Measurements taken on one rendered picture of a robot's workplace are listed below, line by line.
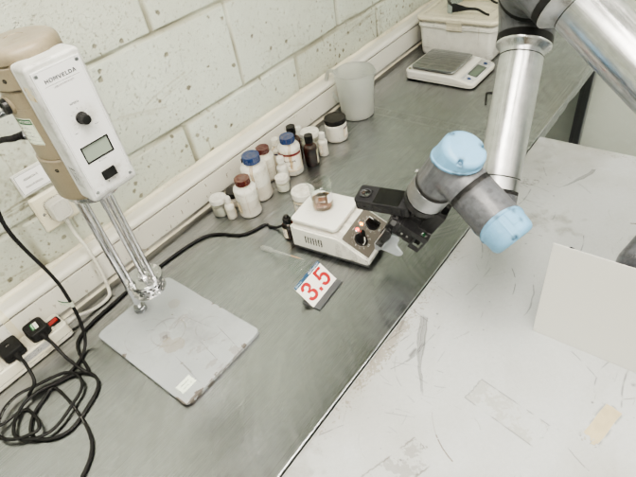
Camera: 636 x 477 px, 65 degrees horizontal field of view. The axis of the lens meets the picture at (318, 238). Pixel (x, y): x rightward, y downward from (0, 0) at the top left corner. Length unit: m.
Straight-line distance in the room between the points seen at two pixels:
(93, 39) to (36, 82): 0.48
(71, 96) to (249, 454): 0.61
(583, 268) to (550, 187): 0.50
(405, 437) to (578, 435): 0.27
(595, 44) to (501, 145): 0.21
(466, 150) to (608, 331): 0.39
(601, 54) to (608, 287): 0.34
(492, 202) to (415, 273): 0.35
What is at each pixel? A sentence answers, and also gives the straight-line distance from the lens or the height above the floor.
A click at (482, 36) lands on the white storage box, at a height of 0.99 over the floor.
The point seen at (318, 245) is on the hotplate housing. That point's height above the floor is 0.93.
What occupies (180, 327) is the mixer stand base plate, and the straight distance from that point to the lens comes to 1.09.
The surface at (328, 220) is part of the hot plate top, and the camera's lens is 1.10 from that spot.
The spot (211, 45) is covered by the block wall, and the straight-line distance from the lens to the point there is 1.36.
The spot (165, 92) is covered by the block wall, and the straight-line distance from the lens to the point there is 1.28.
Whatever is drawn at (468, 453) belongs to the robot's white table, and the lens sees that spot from 0.87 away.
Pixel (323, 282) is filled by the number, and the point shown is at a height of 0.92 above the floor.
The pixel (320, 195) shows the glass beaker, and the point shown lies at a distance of 1.09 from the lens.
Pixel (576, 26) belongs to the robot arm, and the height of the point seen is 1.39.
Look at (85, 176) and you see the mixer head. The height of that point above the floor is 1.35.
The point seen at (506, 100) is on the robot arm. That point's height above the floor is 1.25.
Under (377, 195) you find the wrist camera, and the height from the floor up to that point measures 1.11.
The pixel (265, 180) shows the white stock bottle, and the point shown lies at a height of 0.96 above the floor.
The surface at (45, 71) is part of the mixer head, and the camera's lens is 0.71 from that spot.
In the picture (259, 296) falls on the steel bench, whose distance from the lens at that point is 1.09.
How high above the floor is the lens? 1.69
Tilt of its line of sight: 41 degrees down
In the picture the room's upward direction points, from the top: 11 degrees counter-clockwise
